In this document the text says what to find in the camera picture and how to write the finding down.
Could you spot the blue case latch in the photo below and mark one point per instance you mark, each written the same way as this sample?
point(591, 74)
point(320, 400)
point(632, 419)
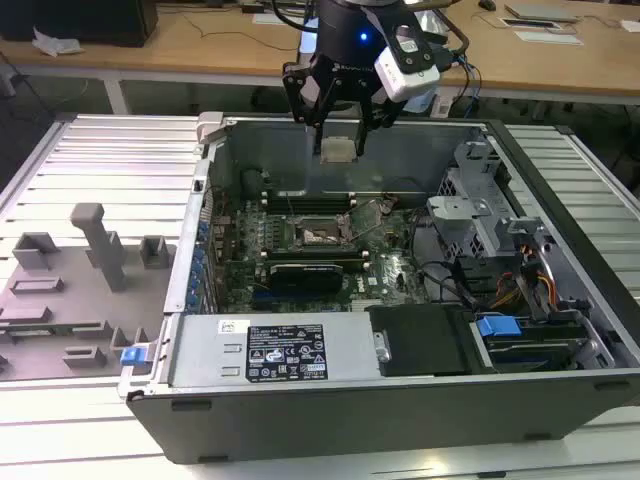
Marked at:
point(132, 357)

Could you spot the silver square CPU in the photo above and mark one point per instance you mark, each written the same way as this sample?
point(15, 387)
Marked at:
point(337, 150)

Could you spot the blue card retainer tab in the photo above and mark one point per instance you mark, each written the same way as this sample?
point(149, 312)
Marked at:
point(200, 258)
point(203, 231)
point(197, 277)
point(194, 299)

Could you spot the silver flat laptop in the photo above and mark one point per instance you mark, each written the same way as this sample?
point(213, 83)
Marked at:
point(542, 12)

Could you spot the RAM slot with white clips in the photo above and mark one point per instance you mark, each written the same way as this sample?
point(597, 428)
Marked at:
point(356, 263)
point(310, 202)
point(320, 253)
point(310, 194)

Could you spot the black plastic shroud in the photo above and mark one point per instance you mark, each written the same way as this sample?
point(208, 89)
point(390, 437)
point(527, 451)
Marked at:
point(425, 340)

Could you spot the black graphics card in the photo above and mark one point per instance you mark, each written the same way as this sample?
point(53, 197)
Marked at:
point(305, 280)

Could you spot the white crumpled paper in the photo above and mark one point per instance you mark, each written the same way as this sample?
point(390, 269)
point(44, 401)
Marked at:
point(55, 44)

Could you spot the grey metal drive cage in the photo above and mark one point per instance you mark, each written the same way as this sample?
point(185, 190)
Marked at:
point(470, 240)

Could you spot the black computer box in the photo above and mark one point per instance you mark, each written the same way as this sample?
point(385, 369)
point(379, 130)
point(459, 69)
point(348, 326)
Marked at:
point(75, 20)

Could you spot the small white device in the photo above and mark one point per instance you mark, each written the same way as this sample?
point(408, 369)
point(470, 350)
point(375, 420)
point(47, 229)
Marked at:
point(442, 106)

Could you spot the white paper sheet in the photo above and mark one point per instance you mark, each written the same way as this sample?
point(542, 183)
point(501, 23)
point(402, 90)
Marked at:
point(550, 38)
point(280, 19)

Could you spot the silver metal latch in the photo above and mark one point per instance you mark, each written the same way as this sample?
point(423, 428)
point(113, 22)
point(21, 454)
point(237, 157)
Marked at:
point(381, 345)

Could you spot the hard disk in blue carrier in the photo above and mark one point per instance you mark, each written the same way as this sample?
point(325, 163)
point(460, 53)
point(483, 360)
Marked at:
point(497, 332)

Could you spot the light wooden desk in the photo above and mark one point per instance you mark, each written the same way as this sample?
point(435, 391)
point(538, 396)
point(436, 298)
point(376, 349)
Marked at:
point(210, 55)

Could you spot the blue expansion slot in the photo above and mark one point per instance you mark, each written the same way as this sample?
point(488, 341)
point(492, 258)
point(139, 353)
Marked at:
point(285, 300)

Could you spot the black grey PC case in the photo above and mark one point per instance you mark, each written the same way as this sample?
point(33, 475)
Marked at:
point(350, 425)

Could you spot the thin metal locking lever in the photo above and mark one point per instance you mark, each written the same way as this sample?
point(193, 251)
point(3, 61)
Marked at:
point(289, 202)

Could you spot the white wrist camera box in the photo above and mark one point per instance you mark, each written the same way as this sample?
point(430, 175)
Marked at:
point(405, 75)

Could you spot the black computer mouse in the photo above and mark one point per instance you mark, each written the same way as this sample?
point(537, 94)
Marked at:
point(486, 4)

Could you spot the grey parts rack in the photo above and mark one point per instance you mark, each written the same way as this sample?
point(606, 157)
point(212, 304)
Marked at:
point(65, 310)

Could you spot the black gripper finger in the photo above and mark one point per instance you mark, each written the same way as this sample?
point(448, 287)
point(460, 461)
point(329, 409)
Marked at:
point(363, 131)
point(296, 95)

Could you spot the CPU socket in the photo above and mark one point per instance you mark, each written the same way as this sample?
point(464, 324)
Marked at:
point(317, 235)

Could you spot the grey power supply unit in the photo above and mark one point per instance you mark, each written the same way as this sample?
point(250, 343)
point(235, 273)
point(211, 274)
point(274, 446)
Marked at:
point(210, 345)

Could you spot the green motherboard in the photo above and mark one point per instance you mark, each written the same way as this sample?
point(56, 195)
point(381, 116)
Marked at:
point(390, 270)

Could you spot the grey plastic drive bracket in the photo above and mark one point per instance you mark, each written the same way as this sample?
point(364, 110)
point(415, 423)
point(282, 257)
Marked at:
point(455, 207)

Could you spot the pale blue teach pendant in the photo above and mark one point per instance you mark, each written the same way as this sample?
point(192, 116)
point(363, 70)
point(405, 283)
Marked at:
point(308, 44)

